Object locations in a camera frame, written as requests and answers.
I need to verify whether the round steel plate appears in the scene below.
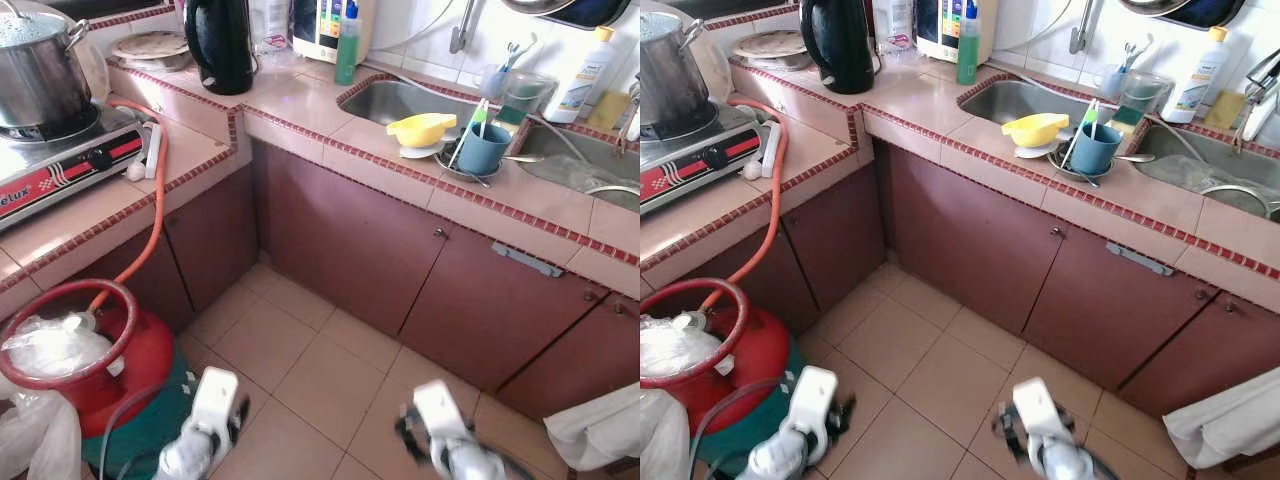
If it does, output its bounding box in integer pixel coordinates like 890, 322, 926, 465
433, 150, 506, 188
1047, 148, 1116, 188

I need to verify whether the yellow plastic bowl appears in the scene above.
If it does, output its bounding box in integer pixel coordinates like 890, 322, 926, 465
386, 112, 459, 150
1001, 112, 1071, 150

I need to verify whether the red gas cylinder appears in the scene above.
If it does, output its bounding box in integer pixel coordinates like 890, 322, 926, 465
640, 278, 791, 411
0, 278, 176, 438

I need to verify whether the white plastic bag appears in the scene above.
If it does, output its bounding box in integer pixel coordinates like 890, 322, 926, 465
640, 313, 723, 379
0, 313, 113, 379
0, 388, 83, 480
640, 388, 691, 480

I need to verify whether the white cloth towel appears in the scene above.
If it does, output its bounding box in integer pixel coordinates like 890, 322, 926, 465
544, 383, 641, 473
1163, 365, 1280, 471

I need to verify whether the white power strip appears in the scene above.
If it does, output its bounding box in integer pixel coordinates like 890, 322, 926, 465
742, 120, 783, 183
126, 120, 164, 184

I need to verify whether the steel gas stove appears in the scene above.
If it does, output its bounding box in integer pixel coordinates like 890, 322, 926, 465
0, 103, 153, 233
640, 103, 773, 216

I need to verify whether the steel sink basin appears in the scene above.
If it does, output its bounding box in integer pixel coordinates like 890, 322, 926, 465
1130, 122, 1280, 223
512, 122, 641, 213
340, 75, 521, 151
960, 75, 1141, 141

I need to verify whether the round steel strainer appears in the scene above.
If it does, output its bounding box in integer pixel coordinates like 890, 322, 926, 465
585, 183, 641, 212
1200, 183, 1280, 222

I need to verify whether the green white plastic utensil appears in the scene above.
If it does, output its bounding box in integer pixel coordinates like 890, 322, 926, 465
1062, 98, 1101, 169
448, 98, 493, 169

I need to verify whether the toothbrush holder cup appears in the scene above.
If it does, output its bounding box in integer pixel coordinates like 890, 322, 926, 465
478, 32, 541, 101
1098, 35, 1151, 99

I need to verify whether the clear plastic container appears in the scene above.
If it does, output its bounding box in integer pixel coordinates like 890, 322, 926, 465
502, 72, 557, 113
1120, 72, 1173, 113

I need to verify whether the steel sink faucet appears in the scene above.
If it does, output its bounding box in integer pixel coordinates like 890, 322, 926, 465
1232, 48, 1280, 151
613, 85, 641, 156

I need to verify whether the black electric kettle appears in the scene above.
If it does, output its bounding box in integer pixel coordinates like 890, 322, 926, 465
800, 0, 877, 96
183, 0, 257, 97

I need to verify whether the green dish soap bottle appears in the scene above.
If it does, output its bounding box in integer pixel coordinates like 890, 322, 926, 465
956, 0, 982, 87
334, 0, 362, 87

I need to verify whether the round woven trivet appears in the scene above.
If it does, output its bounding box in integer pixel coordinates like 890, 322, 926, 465
108, 30, 193, 73
730, 30, 809, 73

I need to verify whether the steel cooking pot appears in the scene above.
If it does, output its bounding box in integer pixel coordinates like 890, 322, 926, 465
0, 10, 91, 131
640, 10, 706, 129

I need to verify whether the white bottle yellow cap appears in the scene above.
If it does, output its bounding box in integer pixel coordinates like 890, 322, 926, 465
543, 25, 617, 125
1160, 25, 1231, 125

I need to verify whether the white water filter appliance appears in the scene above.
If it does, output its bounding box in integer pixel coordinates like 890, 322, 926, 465
291, 0, 379, 66
915, 0, 999, 66

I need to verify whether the hanging steel wok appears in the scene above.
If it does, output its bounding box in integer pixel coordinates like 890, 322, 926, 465
500, 0, 633, 31
1118, 0, 1249, 31

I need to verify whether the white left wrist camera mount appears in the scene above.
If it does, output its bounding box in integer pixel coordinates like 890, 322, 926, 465
190, 367, 242, 441
790, 365, 839, 441

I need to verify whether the steel cabinet handle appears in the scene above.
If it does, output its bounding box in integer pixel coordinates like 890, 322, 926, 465
490, 241, 564, 279
1105, 241, 1176, 277

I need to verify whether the orange gas hose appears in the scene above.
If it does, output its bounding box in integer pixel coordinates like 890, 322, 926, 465
88, 95, 171, 313
700, 95, 791, 311

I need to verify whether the steel wall tap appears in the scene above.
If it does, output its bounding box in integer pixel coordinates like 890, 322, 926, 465
1068, 0, 1101, 56
449, 0, 483, 56

